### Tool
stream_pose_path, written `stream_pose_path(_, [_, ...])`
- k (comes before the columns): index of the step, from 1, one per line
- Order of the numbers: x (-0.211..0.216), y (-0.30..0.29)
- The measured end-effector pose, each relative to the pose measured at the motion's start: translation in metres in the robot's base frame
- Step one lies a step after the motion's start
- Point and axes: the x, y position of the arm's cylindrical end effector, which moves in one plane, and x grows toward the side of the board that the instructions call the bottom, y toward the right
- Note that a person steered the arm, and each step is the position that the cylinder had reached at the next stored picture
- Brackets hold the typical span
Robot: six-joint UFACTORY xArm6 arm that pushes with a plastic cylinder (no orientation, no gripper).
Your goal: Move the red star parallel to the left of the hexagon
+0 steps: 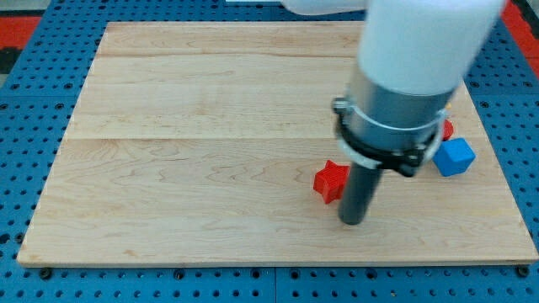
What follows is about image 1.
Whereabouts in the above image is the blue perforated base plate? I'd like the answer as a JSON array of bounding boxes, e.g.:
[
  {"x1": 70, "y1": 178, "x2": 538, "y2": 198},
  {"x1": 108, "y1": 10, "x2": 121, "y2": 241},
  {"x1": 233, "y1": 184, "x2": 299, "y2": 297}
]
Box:
[{"x1": 1, "y1": 0, "x2": 538, "y2": 302}]

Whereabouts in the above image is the wooden board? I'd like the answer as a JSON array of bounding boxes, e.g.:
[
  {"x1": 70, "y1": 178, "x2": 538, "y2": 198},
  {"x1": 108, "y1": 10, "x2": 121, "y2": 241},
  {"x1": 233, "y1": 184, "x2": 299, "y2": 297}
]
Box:
[{"x1": 17, "y1": 21, "x2": 538, "y2": 268}]

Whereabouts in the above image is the red hexagon block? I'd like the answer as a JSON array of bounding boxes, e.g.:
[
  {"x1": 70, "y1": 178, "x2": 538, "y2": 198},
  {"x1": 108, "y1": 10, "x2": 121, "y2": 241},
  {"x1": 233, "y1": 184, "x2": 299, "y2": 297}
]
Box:
[{"x1": 442, "y1": 120, "x2": 454, "y2": 141}]

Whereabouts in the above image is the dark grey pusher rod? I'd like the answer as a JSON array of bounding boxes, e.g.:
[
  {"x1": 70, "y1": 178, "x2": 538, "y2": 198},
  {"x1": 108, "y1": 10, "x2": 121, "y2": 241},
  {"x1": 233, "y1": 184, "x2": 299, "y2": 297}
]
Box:
[{"x1": 338, "y1": 163, "x2": 382, "y2": 225}]

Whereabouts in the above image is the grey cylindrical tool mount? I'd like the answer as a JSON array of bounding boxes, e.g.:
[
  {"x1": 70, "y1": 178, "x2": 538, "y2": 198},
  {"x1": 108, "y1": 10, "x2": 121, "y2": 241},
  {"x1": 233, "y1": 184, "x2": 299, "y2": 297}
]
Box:
[{"x1": 333, "y1": 66, "x2": 454, "y2": 177}]

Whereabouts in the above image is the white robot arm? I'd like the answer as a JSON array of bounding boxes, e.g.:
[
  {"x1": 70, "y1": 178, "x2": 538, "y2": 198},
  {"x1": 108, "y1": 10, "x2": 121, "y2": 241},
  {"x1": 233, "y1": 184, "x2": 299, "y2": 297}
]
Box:
[{"x1": 282, "y1": 0, "x2": 504, "y2": 225}]

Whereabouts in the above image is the blue cube block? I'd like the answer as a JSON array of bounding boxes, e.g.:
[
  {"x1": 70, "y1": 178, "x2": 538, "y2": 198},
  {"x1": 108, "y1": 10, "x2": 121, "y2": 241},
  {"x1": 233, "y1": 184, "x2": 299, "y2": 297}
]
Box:
[{"x1": 432, "y1": 138, "x2": 476, "y2": 177}]

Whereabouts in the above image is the red star block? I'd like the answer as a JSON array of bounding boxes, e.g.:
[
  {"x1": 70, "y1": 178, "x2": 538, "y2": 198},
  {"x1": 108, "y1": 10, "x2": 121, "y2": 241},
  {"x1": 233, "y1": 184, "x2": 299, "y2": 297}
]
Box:
[{"x1": 312, "y1": 160, "x2": 350, "y2": 205}]

